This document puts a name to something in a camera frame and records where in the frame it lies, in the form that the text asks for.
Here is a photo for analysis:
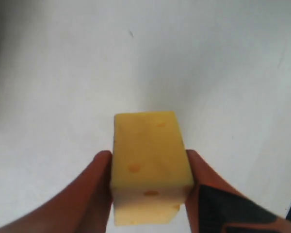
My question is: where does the yellow toy cheese wedge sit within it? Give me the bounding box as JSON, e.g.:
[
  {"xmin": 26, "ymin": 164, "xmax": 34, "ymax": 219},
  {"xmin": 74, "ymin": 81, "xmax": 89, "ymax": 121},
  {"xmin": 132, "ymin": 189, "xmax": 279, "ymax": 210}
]
[{"xmin": 110, "ymin": 111, "xmax": 194, "ymax": 226}]

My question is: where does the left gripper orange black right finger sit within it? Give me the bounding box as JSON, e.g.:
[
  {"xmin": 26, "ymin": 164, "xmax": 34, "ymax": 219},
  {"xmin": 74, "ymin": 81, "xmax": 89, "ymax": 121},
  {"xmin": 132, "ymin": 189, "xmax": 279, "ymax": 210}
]
[{"xmin": 185, "ymin": 150, "xmax": 291, "ymax": 233}]

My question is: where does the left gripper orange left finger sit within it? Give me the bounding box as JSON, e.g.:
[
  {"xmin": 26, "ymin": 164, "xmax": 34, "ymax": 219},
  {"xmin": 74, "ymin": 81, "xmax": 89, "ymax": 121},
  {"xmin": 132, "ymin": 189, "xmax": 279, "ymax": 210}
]
[{"xmin": 0, "ymin": 150, "xmax": 113, "ymax": 233}]

